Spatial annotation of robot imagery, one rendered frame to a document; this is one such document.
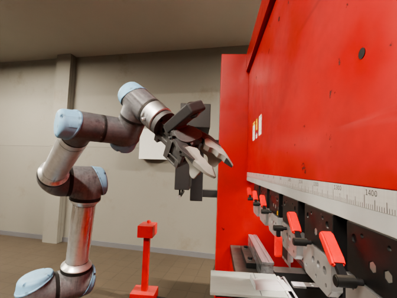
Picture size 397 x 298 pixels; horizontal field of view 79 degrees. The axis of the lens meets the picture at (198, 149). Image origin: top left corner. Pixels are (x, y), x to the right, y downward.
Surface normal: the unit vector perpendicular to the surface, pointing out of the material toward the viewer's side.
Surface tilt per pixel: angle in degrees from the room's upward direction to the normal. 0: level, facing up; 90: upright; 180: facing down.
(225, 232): 90
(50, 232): 90
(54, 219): 90
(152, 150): 90
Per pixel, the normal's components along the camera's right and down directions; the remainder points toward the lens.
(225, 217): -0.07, -0.07
